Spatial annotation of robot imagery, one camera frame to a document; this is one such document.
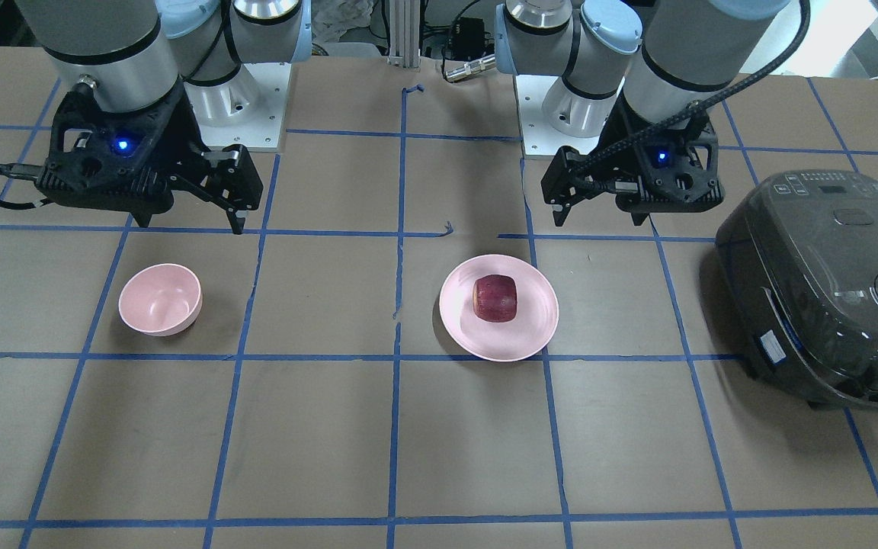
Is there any pink plate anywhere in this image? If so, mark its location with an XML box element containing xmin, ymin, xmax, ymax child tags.
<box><xmin>438</xmin><ymin>254</ymin><xmax>559</xmax><ymax>362</ymax></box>

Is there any red apple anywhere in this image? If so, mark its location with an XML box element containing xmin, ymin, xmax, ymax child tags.
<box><xmin>473</xmin><ymin>274</ymin><xmax>518</xmax><ymax>323</ymax></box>

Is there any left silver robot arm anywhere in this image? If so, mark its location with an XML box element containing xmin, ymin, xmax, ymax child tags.
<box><xmin>494</xmin><ymin>1</ymin><xmax>809</xmax><ymax>226</ymax></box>

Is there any aluminium frame post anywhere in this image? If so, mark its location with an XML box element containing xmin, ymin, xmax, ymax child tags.
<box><xmin>386</xmin><ymin>0</ymin><xmax>424</xmax><ymax>72</ymax></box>

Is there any silver metal connector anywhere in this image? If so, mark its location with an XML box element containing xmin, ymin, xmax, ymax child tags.
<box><xmin>441</xmin><ymin>53</ymin><xmax>497</xmax><ymax>84</ymax></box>

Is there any pink bowl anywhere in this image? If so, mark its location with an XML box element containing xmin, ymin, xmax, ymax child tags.
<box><xmin>117</xmin><ymin>263</ymin><xmax>204</xmax><ymax>337</ymax></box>

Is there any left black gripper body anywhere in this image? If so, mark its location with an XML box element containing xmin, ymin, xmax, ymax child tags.
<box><xmin>614</xmin><ymin>111</ymin><xmax>725</xmax><ymax>214</ymax></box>

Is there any black power box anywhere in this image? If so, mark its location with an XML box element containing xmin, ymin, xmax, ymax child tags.
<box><xmin>445</xmin><ymin>18</ymin><xmax>487</xmax><ymax>60</ymax></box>

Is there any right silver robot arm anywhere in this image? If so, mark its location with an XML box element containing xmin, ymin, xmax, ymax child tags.
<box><xmin>6</xmin><ymin>1</ymin><xmax>312</xmax><ymax>234</ymax></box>

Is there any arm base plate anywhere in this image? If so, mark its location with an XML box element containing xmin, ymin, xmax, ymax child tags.
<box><xmin>186</xmin><ymin>63</ymin><xmax>293</xmax><ymax>153</ymax></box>
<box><xmin>515</xmin><ymin>74</ymin><xmax>624</xmax><ymax>159</ymax></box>

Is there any dark grey rice cooker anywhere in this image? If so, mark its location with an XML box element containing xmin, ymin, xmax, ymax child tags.
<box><xmin>716</xmin><ymin>169</ymin><xmax>878</xmax><ymax>413</ymax></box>

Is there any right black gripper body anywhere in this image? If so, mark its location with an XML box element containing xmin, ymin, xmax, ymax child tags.
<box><xmin>34</xmin><ymin>76</ymin><xmax>207</xmax><ymax>214</ymax></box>

